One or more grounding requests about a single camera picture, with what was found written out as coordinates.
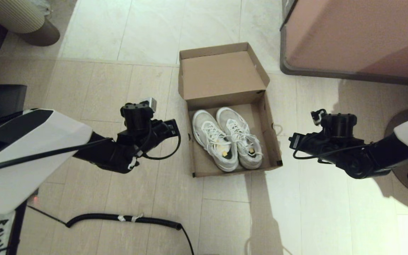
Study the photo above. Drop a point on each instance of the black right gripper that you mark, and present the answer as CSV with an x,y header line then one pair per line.
x,y
306,143

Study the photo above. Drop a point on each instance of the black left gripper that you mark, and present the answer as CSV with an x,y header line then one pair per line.
x,y
161,132

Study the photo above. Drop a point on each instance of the white lace-up sneaker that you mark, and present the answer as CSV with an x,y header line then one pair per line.
x,y
237,131
205,131

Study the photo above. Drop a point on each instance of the brown cardboard shoe box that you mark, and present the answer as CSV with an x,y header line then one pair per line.
x,y
221,76

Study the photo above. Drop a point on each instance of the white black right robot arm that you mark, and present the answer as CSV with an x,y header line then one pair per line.
x,y
367,159

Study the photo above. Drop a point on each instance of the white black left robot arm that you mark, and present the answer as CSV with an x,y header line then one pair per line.
x,y
30,177

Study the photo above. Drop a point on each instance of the black box device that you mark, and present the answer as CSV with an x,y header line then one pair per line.
x,y
2,95

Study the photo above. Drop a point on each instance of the round brown floor base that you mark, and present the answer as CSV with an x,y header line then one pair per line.
x,y
397,120

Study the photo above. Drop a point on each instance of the pink cabinet with dark plinth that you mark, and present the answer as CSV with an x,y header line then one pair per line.
x,y
349,35

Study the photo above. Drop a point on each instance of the white crumpled plastic bag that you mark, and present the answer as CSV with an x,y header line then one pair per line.
x,y
43,7

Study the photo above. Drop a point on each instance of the ribbed beige cylinder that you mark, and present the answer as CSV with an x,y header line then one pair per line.
x,y
12,14

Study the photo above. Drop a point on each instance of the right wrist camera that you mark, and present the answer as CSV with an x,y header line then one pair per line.
x,y
318,117

